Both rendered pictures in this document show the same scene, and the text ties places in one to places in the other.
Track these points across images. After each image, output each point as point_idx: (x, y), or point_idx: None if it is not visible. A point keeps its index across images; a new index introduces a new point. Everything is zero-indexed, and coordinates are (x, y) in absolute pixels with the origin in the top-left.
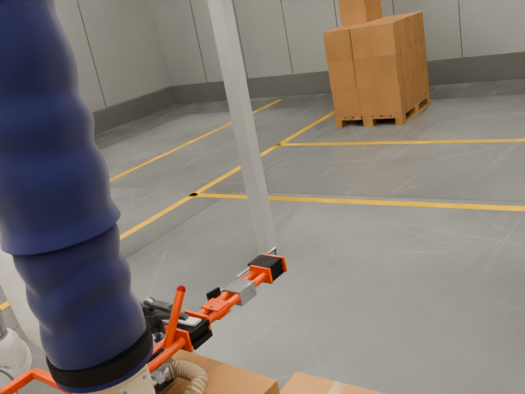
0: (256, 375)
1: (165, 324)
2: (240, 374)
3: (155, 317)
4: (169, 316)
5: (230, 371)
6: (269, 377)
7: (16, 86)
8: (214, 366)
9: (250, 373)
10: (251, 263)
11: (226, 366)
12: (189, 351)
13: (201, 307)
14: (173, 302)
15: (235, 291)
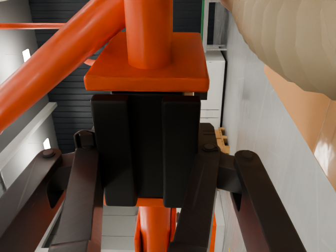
0: (275, 84)
1: (90, 106)
2: (289, 91)
3: (66, 242)
4: (76, 157)
5: (300, 103)
6: (267, 77)
7: None
8: (324, 138)
9: (280, 93)
10: None
11: (305, 130)
12: (197, 34)
13: (136, 237)
14: (1, 86)
15: None
